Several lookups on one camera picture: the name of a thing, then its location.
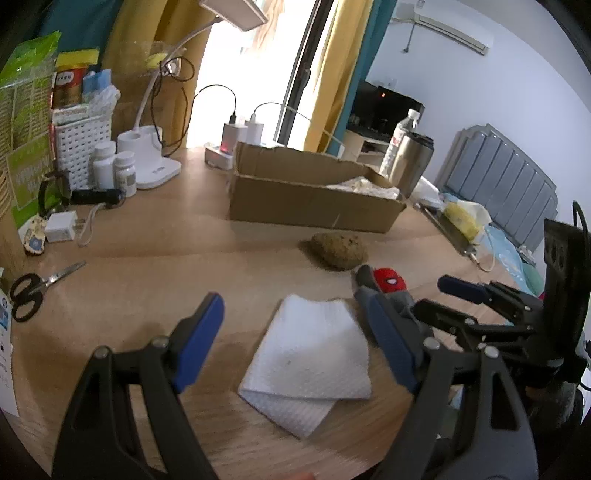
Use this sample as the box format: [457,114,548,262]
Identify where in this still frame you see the white desk lamp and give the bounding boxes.
[109,0,267,190]

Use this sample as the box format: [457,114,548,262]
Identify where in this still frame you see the grey bed headboard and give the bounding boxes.
[436,124,558,251]

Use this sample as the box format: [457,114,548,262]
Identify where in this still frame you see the yellow plush in bag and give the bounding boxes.
[139,41,185,76]

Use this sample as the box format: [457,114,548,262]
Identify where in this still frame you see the grey sock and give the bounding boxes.
[356,265,434,336]

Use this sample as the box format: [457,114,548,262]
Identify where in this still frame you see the black monitor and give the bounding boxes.
[346,81,425,141]

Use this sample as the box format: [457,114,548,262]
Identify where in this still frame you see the white paper towel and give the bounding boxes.
[327,176,400,200]
[238,295,373,439]

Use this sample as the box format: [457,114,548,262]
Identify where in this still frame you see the black scissors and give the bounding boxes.
[9,261,86,323]

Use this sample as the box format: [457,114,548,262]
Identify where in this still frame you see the clear plastic water bottle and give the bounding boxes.
[379,109,421,178]

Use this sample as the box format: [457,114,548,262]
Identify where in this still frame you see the yellow tissue pack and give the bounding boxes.
[443,200,492,245]

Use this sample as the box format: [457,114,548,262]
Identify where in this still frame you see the white power strip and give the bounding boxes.
[204,144,235,171]

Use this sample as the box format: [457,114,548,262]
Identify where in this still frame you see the red spiderman plush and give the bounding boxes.
[374,268,407,294]

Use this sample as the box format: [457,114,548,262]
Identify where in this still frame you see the small white plug adapter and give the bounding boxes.
[44,211,85,243]

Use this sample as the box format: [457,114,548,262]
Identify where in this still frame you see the white charger with black cable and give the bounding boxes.
[149,56,250,158]

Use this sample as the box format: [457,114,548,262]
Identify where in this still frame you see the white pill bottle left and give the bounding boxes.
[92,140,116,190]

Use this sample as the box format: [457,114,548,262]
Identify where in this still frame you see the brown cardboard box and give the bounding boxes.
[229,143,406,233]

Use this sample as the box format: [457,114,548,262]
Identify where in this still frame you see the brown plush toy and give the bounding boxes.
[310,232,369,271]

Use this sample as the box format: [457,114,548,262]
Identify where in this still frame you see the beige tv cabinet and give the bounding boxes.
[339,130,389,168]

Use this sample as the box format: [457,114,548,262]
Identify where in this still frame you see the steel thermos tumbler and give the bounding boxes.
[389,132,435,199]

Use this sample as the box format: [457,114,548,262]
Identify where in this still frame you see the white pill bottle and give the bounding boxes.
[114,151,137,198]
[92,140,116,190]

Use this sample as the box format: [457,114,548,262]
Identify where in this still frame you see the yellow lidded can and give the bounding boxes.
[52,48,100,109]

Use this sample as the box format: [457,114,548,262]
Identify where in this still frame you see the white pill bottle right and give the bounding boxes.
[114,151,137,198]

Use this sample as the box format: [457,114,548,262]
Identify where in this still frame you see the black flashlight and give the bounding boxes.
[70,189,125,208]

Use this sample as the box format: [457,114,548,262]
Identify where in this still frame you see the white air conditioner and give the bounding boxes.
[414,9,494,56]

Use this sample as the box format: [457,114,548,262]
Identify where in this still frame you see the white plastic basket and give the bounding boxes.
[54,115,112,190]

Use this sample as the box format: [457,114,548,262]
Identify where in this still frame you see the green snack bag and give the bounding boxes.
[1,30,61,228]

